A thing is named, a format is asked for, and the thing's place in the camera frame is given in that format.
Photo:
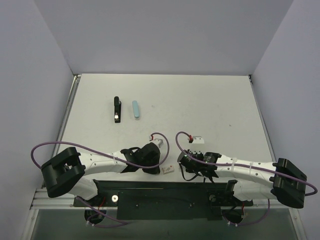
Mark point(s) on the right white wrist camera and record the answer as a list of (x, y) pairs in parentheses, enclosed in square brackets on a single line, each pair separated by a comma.
[(196, 140)]

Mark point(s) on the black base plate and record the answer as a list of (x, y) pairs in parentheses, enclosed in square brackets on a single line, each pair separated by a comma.
[(138, 200)]

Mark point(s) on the black stapler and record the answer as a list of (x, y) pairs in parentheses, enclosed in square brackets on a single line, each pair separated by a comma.
[(117, 109)]

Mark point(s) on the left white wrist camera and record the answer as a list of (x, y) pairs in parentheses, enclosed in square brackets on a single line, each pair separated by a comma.
[(157, 141)]

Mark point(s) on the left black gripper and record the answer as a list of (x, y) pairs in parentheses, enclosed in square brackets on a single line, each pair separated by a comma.
[(152, 155)]

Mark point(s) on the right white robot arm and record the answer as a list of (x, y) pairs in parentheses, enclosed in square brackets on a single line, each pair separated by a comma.
[(280, 180)]

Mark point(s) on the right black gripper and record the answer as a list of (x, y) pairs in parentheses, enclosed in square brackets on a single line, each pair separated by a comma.
[(186, 160)]

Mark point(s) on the blue and white stapler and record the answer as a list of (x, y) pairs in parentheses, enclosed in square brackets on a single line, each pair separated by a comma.
[(136, 110)]

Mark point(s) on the staple box with red dot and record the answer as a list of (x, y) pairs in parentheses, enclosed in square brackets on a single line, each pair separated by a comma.
[(167, 169)]

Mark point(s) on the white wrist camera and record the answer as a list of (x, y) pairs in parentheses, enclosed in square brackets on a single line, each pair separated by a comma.
[(196, 140), (157, 141)]

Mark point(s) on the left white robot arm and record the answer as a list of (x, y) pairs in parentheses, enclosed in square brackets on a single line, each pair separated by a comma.
[(87, 170)]

